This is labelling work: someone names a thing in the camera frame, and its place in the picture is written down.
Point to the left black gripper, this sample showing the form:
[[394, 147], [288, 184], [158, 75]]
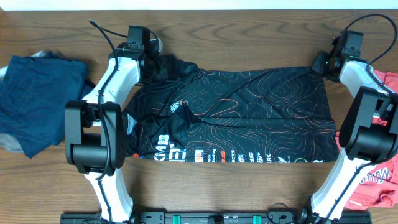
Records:
[[158, 72]]

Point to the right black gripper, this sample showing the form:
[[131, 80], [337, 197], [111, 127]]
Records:
[[316, 65]]

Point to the black patterned jersey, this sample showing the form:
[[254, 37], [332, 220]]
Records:
[[184, 113]]

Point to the red printed t-shirt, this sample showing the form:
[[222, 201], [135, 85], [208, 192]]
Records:
[[377, 189]]

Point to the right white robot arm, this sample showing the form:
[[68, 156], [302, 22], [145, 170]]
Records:
[[368, 135]]

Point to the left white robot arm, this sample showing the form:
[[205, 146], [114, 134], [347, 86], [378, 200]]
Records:
[[96, 136]]

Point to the folded navy blue garment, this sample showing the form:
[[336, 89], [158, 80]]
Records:
[[34, 93]]

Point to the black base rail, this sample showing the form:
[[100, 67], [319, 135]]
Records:
[[273, 216]]

